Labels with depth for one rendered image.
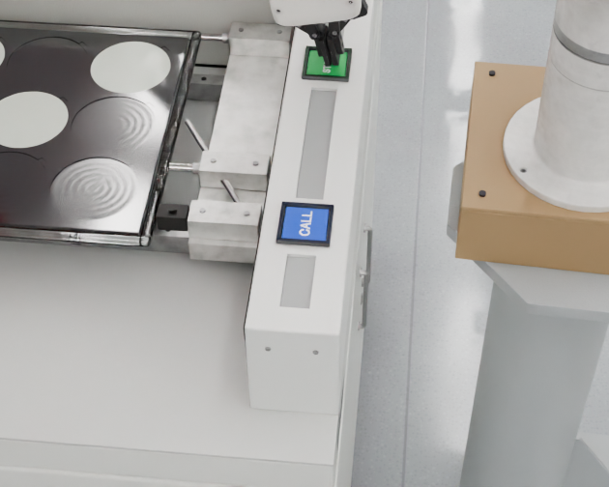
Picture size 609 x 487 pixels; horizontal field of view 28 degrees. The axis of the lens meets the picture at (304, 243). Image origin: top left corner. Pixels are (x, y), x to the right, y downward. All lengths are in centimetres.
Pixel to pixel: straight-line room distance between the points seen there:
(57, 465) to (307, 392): 28
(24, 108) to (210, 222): 31
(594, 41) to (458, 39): 180
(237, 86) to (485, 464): 70
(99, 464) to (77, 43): 57
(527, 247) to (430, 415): 92
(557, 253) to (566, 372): 27
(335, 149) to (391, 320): 109
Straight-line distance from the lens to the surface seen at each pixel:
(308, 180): 132
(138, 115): 150
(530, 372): 165
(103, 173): 144
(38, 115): 152
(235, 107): 153
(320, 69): 145
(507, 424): 176
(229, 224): 135
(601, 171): 139
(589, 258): 143
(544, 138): 139
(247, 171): 140
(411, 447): 225
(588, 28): 126
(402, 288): 247
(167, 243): 143
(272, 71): 158
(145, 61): 158
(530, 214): 137
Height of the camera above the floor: 190
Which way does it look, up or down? 48 degrees down
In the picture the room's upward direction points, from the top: 1 degrees counter-clockwise
